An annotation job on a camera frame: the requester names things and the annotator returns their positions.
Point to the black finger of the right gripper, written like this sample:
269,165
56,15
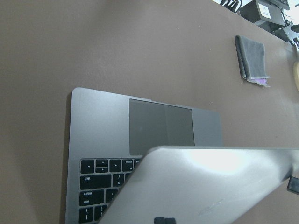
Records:
293,185

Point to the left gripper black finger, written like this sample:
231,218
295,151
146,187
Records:
164,220

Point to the grey laptop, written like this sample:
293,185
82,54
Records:
133,159

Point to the wooden mug tree stand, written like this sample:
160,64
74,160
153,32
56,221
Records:
296,74

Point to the grey folded cloth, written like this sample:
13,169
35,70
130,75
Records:
251,59

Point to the black power adapter box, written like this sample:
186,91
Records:
259,12

